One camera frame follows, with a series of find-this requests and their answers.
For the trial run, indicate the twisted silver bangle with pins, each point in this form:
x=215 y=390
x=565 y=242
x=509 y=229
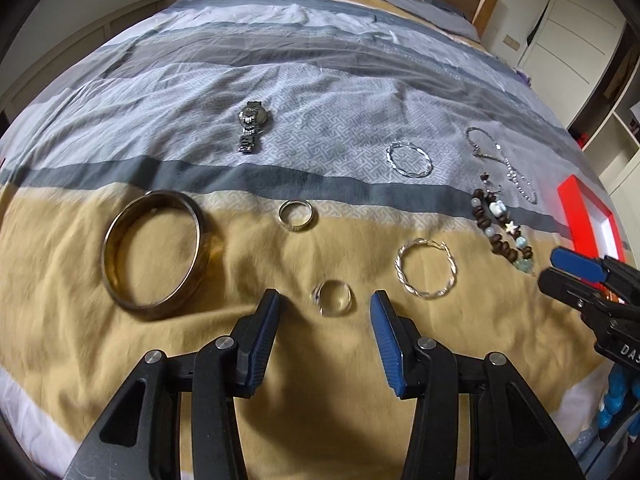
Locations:
x=400 y=272
x=389 y=156

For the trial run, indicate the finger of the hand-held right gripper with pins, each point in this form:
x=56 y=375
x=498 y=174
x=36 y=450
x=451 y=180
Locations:
x=565 y=285
x=575 y=262

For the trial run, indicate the cream wardrobe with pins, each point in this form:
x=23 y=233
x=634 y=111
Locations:
x=575 y=35

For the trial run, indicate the red jewelry box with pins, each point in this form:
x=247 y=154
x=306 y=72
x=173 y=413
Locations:
x=580 y=215

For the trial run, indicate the cream slatted wall cabinet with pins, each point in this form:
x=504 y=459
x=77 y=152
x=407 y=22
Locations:
x=75 y=45

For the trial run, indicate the small red object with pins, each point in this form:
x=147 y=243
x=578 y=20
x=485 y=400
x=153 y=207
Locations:
x=582 y=140

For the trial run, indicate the beige wall socket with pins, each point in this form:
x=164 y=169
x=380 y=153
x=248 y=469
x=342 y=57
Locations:
x=511 y=42

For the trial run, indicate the striped grey and yellow duvet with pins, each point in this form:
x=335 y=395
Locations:
x=300 y=60

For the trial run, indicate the grey pillow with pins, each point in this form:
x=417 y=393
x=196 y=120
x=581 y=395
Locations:
x=440 y=15

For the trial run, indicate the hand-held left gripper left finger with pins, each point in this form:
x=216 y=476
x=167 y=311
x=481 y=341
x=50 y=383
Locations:
x=262 y=330

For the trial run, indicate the silver metal wristwatch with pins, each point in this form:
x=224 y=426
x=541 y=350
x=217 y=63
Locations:
x=252 y=117

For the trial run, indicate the cream open shelf unit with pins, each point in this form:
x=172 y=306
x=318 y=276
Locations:
x=620 y=160

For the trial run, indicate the purple object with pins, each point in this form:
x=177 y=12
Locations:
x=523 y=78

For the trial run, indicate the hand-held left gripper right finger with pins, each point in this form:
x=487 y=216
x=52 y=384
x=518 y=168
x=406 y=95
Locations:
x=387 y=340

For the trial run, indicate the wide gold bangle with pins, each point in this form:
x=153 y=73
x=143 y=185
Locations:
x=111 y=260

